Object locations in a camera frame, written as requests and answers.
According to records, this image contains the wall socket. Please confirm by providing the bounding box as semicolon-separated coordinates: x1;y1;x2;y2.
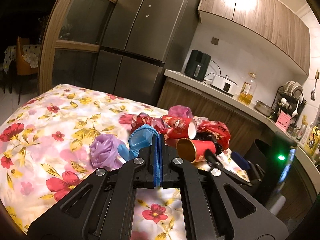
211;37;219;46

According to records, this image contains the pink plastic bag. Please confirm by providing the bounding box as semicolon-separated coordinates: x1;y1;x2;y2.
168;105;193;118

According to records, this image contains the black air fryer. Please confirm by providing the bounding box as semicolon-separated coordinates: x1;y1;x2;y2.
184;49;211;82

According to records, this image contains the blue plastic glove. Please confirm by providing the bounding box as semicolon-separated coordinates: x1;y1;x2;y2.
118;124;162;187

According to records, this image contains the orange chair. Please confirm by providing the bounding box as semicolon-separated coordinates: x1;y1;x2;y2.
16;37;38;76

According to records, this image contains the red crumpled wrapper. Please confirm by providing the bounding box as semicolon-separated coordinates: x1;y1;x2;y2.
131;113;168;134

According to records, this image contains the white ladle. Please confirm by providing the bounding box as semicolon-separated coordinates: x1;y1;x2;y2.
291;100;300;118

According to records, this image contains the red snack packet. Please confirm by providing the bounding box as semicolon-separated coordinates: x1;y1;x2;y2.
197;120;231;151

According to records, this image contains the purple plastic bag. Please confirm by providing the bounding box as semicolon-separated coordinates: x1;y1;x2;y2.
89;134;125;170

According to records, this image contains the grey refrigerator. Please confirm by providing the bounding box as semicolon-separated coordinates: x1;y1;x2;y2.
93;0;200;105

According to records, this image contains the black trash bin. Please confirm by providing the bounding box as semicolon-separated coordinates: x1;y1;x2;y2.
244;139;271;167

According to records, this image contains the wooden cabinet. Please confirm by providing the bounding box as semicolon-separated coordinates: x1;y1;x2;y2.
157;77;317;222
198;0;310;76

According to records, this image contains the white rice cooker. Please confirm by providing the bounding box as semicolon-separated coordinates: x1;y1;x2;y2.
210;75;238;97

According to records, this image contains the red paper cup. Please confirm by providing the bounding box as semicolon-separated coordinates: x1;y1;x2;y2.
176;138;216;163
162;115;197;139

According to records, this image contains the floral tablecloth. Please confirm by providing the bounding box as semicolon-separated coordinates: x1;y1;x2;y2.
0;83;251;240

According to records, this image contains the cooking oil bottle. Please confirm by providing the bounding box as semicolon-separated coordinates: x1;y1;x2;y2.
238;73;257;106

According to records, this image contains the wooden lower cabinet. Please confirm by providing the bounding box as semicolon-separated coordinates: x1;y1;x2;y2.
157;77;317;222

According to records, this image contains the wooden upper cabinet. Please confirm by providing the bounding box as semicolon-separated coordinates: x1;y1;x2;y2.
198;0;310;76

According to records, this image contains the hanging spatula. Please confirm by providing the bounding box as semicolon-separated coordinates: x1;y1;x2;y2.
310;70;319;101

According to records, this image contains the steel bowl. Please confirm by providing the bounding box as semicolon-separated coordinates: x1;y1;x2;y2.
254;100;274;118

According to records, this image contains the black dish rack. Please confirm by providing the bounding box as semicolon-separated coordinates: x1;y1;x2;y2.
271;81;306;132

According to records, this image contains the pink utensil box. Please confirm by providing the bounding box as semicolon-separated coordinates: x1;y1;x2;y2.
275;112;292;132

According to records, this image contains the wooden glass door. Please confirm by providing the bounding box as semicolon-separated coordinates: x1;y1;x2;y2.
38;0;118;93

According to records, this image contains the yellow bottle by sink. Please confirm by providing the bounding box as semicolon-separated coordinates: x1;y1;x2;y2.
304;126;319;157

